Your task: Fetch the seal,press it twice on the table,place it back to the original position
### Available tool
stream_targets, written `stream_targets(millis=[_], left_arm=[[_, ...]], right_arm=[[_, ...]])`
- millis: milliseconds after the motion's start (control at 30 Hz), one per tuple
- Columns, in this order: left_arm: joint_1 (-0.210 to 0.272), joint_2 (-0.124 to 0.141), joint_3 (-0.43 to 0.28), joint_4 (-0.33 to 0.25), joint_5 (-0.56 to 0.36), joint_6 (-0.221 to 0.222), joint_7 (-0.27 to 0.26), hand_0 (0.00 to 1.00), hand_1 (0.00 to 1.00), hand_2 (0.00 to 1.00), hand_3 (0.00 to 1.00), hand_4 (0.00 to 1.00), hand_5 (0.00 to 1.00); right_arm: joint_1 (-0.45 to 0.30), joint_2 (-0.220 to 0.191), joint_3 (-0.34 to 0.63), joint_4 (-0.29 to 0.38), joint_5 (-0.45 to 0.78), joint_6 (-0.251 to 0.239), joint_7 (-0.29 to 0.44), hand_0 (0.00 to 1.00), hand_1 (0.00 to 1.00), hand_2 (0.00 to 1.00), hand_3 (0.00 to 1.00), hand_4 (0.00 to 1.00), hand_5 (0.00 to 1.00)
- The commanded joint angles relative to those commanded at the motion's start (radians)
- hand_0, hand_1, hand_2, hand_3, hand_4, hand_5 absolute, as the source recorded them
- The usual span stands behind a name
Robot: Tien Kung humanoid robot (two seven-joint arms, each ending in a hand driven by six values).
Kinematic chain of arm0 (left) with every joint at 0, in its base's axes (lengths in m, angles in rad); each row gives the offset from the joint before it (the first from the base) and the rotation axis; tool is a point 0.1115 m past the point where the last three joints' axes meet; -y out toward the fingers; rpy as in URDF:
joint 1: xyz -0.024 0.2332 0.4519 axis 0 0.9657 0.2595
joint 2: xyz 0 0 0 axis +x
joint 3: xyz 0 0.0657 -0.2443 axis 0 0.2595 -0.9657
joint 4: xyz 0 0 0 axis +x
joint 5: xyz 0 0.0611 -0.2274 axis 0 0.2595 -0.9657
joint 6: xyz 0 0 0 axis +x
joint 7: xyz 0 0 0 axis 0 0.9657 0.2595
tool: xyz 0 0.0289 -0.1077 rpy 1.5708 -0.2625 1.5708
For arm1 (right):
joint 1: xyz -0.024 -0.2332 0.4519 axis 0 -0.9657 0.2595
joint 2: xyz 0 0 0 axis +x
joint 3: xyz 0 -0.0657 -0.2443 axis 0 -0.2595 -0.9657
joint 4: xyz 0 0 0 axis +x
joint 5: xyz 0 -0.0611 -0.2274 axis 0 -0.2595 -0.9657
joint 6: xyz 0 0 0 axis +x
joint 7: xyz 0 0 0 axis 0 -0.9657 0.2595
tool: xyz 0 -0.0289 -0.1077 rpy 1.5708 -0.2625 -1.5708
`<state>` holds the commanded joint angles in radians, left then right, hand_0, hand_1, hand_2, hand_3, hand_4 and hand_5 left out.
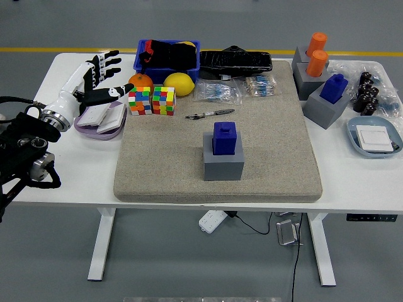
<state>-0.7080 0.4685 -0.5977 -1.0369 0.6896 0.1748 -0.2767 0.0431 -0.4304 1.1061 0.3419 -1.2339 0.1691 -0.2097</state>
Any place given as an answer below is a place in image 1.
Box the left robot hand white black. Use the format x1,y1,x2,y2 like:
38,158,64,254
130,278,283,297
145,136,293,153
46,49,135,123

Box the blue square seal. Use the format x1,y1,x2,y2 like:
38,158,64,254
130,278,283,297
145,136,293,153
319,74,349,104
212,121,237,156

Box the grey seal holder block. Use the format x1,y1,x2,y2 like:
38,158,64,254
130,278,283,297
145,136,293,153
302,82,351,130
291,61,330,101
291,45,315,69
202,131,246,182

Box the orange cylinder seal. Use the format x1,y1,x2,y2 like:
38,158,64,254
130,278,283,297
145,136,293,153
305,31,328,58
305,49,329,78

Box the purple tray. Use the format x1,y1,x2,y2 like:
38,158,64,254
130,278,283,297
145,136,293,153
73,100,128,142

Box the multicoloured puzzle cube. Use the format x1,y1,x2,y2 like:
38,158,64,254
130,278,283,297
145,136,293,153
151,86,176,116
127,86,153,116

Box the orange fruit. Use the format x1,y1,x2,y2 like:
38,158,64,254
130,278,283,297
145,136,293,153
128,72,155,95

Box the blue plastic bin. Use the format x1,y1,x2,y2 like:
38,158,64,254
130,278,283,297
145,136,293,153
133,38,201,85

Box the yellow lemon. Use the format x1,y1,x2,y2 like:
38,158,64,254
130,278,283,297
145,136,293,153
162,72,196,98

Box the black cloth bag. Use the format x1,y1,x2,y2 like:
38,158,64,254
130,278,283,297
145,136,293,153
139,39,198,70

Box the clear bag blue resistors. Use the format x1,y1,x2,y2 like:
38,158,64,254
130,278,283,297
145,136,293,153
193,78,243,105

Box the white table leg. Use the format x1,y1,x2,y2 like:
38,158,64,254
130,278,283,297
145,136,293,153
307,213,337,287
87,207,116,282

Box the black wrapped keyboard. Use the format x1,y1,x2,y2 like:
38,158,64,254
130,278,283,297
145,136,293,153
199,45,273,80

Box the clear bag beige resistors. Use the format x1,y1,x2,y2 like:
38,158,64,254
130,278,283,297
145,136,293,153
233,75,278,98

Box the white power strip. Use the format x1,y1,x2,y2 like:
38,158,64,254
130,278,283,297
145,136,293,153
198,210,228,235

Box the beige table mat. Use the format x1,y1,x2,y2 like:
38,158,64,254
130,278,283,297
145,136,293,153
113,60,324,204

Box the clear plastic bag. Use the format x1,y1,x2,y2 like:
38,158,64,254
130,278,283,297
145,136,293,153
327,59,403,119

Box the blue-grey tray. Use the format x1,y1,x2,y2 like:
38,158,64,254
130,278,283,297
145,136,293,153
346,116,403,159

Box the blue components in bag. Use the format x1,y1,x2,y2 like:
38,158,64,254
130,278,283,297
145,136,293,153
379,99,401,116

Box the black table control panel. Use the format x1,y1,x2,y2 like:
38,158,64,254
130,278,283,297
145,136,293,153
346,213,397,223

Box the white switch panel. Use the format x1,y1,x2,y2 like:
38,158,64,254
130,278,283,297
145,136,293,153
76,105,110,128
355,125,396,154
96,104,127,135

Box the black cable with plug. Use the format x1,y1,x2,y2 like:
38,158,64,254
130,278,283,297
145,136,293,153
227,211,273,236

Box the metal bracket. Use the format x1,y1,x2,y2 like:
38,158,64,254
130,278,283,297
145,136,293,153
275,219,305,247

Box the long black cable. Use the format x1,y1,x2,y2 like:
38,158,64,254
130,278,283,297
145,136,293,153
289,213,304,302

